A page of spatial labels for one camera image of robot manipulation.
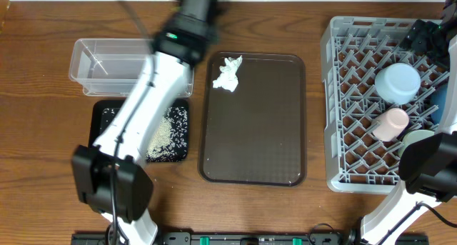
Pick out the black tray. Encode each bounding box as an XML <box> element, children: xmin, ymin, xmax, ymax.
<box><xmin>89</xmin><ymin>99</ymin><xmax>189</xmax><ymax>163</ymax></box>

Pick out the dark blue plate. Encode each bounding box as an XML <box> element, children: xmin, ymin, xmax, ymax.
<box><xmin>431</xmin><ymin>84</ymin><xmax>448</xmax><ymax>124</ymax></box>

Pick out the brown serving tray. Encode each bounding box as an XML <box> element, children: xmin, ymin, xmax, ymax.
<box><xmin>198</xmin><ymin>51</ymin><xmax>307</xmax><ymax>186</ymax></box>

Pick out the clear plastic bin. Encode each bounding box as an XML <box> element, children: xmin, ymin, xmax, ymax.
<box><xmin>69</xmin><ymin>39</ymin><xmax>194</xmax><ymax>106</ymax></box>

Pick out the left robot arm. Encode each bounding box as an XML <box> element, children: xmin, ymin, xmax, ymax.
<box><xmin>71</xmin><ymin>0</ymin><xmax>223</xmax><ymax>244</ymax></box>

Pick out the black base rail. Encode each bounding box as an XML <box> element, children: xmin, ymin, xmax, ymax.
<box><xmin>70</xmin><ymin>231</ymin><xmax>429</xmax><ymax>245</ymax></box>

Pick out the light blue bowl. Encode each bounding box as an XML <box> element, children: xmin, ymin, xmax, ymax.
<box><xmin>375</xmin><ymin>63</ymin><xmax>421</xmax><ymax>105</ymax></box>

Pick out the pile of rice grains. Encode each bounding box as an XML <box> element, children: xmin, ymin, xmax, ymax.
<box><xmin>101</xmin><ymin>107</ymin><xmax>189</xmax><ymax>160</ymax></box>

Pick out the mint green bowl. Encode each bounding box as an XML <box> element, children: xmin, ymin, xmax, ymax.
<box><xmin>398</xmin><ymin>129</ymin><xmax>434</xmax><ymax>157</ymax></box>

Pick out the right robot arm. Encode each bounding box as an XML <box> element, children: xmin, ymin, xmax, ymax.
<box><xmin>341</xmin><ymin>0</ymin><xmax>456</xmax><ymax>244</ymax></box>

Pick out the grey dishwasher rack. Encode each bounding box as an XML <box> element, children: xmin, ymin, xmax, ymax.
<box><xmin>319</xmin><ymin>16</ymin><xmax>451</xmax><ymax>196</ymax></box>

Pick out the pink cup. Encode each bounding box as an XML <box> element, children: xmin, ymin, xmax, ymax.
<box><xmin>372</xmin><ymin>108</ymin><xmax>409</xmax><ymax>141</ymax></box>

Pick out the white tissue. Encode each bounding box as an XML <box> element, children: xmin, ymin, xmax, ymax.
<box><xmin>213</xmin><ymin>56</ymin><xmax>243</xmax><ymax>92</ymax></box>

